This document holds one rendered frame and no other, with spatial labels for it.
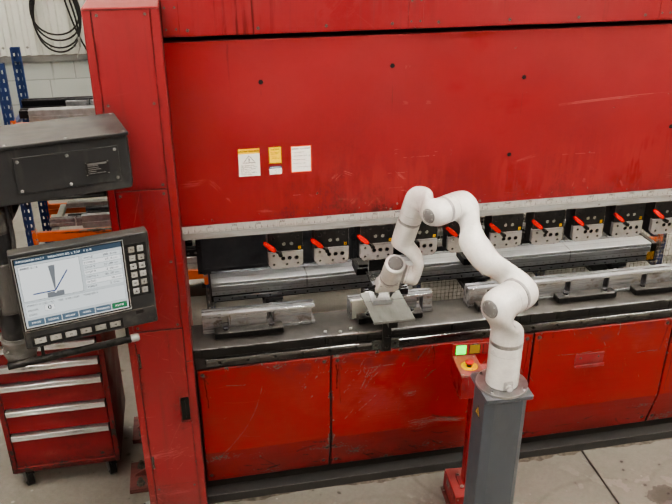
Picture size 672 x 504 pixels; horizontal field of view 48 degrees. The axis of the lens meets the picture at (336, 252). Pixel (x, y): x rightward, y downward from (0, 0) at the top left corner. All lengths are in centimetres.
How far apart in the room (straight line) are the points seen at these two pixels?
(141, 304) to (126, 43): 90
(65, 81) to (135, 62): 466
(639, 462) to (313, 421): 172
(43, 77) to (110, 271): 484
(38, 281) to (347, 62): 139
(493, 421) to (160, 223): 143
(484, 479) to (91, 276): 163
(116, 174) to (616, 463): 289
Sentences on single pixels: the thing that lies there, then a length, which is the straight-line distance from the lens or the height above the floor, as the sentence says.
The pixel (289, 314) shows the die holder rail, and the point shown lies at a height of 93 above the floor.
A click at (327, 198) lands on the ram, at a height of 148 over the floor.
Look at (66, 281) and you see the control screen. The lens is 271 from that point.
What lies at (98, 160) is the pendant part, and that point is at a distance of 259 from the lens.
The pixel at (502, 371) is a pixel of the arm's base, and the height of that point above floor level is 110.
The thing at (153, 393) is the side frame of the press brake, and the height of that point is 75.
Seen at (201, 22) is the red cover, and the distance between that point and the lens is 293.
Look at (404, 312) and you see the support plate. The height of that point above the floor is 100.
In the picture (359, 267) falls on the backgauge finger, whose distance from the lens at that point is 362.
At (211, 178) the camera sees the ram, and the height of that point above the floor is 160.
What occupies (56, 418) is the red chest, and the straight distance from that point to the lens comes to 388.
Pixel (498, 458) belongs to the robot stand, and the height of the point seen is 72.
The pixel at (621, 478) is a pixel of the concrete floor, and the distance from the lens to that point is 420.
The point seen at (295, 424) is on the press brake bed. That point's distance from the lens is 362.
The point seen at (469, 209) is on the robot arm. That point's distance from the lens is 278.
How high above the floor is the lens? 267
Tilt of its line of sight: 26 degrees down
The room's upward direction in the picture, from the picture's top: straight up
